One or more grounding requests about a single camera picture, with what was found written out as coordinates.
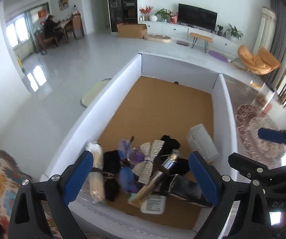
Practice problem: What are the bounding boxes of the clear cartoon plastic case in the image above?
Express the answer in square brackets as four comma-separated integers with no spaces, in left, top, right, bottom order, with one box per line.
[186,123,219,163]

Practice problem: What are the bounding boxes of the white cosmetic tube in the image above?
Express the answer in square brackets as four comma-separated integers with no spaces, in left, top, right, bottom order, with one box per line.
[140,194,167,215]

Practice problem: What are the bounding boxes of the gold cosmetic tube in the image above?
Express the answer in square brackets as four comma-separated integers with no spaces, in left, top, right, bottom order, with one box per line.
[127,171,165,208]

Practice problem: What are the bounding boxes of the purple butterfly toy wand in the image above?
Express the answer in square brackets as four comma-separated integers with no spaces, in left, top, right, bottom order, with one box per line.
[118,136,144,194]

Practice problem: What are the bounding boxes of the blue gold serum bottle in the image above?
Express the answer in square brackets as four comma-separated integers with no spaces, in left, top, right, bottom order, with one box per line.
[162,149,180,174]

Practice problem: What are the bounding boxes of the black cardboard box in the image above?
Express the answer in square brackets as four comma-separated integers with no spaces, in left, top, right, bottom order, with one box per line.
[166,174,213,208]

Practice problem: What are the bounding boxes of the clear jar black lid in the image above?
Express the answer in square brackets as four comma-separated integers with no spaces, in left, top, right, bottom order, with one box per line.
[253,83,276,111]

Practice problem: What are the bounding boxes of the bagged wooden sticks bundle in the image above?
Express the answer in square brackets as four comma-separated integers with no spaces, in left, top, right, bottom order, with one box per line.
[85,141,105,204]

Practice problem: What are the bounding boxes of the orange lounge chair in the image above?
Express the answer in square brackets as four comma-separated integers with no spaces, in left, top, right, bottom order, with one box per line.
[238,45,280,75]

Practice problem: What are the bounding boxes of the silver glitter bow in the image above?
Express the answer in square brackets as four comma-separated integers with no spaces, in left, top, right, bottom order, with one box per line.
[132,140,164,184]

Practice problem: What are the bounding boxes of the white floor air conditioner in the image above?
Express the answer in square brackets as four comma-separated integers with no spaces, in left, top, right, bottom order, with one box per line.
[252,7,277,55]

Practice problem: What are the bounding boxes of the grey curtain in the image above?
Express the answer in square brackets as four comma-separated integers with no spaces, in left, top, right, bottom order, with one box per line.
[267,0,286,63]

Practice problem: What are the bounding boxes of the white tv cabinet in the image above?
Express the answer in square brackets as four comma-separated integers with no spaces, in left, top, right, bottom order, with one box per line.
[140,21,239,58]

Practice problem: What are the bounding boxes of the white storage box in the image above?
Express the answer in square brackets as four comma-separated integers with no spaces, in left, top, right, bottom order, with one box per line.
[41,53,238,238]

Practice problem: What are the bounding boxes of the green potted plant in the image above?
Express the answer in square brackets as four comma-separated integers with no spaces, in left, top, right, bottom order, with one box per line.
[227,24,243,42]

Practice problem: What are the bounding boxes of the wooden bench stool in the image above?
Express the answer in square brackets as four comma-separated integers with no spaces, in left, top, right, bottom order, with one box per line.
[189,32,213,53]

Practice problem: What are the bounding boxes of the black television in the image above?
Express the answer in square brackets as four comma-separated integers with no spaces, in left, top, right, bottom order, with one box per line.
[178,3,218,31]

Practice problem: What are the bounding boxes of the cardboard box on floor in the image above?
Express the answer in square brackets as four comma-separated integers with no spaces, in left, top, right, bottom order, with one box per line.
[117,23,147,39]

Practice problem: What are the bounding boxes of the seated person at table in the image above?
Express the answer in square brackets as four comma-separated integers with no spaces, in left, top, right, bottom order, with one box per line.
[43,15,63,46]

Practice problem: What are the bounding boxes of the red flowers white vase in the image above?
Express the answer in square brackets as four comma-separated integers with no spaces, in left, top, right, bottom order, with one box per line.
[139,5,157,22]

